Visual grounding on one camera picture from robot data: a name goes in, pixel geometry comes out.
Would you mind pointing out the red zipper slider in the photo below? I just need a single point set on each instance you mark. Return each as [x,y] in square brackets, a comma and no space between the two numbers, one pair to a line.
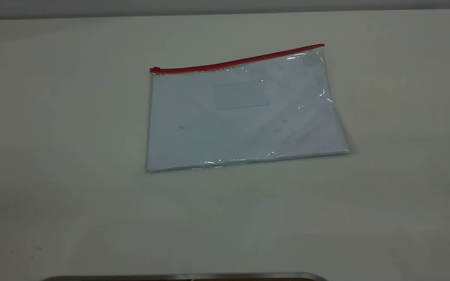
[154,70]

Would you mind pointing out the white paper sheets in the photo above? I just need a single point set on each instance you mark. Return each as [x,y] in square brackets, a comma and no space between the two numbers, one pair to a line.
[229,132]

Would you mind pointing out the clear zip bag red zipper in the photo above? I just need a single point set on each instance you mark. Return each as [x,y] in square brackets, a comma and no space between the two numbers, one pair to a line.
[244,117]

